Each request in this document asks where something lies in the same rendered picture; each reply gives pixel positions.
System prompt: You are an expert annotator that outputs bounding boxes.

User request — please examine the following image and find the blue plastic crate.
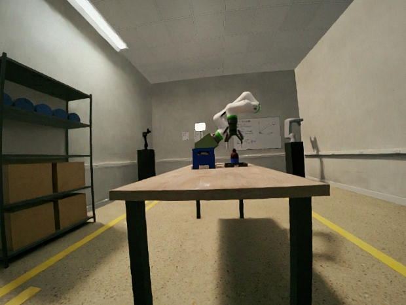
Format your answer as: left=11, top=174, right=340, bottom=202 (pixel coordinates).
left=192, top=147, right=215, bottom=170

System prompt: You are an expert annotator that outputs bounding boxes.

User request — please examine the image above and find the brown glass bottle with blue band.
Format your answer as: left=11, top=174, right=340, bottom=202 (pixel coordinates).
left=231, top=149, right=239, bottom=164

